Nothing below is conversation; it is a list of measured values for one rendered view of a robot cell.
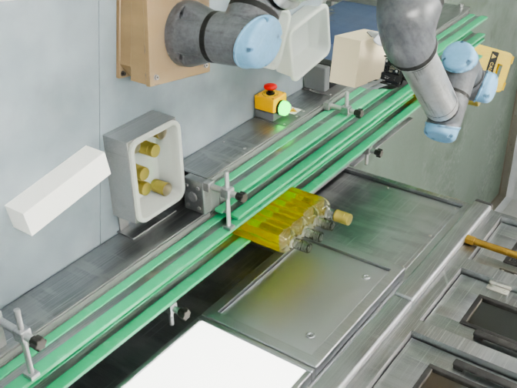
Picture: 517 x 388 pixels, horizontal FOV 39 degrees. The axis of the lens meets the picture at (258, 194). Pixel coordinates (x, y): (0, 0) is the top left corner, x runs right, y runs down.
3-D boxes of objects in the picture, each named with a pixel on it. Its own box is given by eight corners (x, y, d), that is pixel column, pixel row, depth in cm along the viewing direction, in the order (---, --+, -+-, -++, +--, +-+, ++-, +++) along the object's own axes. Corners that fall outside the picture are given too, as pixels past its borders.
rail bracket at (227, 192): (204, 222, 193) (242, 237, 186) (200, 165, 184) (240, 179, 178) (211, 217, 195) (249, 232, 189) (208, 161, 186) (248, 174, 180)
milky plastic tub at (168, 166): (114, 216, 183) (139, 227, 178) (102, 135, 171) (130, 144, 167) (161, 187, 195) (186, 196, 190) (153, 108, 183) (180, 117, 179)
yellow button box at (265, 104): (253, 116, 222) (273, 122, 219) (252, 93, 219) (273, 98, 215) (266, 108, 227) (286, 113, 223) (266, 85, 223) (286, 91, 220)
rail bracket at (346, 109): (321, 110, 230) (358, 120, 223) (321, 88, 226) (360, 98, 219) (327, 105, 233) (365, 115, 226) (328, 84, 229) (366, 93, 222)
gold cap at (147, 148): (136, 142, 179) (150, 147, 177) (146, 137, 182) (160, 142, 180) (138, 155, 181) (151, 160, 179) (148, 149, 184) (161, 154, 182)
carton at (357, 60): (335, 35, 187) (361, 41, 183) (364, 28, 199) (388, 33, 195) (329, 81, 192) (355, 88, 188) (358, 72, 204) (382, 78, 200)
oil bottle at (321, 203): (259, 202, 214) (322, 225, 204) (259, 186, 212) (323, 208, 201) (270, 195, 218) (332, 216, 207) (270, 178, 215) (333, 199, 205)
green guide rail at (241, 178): (213, 187, 192) (238, 195, 188) (213, 183, 191) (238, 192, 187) (469, 15, 313) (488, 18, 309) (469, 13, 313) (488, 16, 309)
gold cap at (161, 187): (165, 182, 186) (152, 176, 188) (160, 195, 186) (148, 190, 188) (173, 184, 189) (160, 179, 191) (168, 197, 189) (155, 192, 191)
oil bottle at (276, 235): (222, 231, 202) (288, 256, 192) (221, 213, 199) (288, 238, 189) (235, 222, 206) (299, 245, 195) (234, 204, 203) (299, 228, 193)
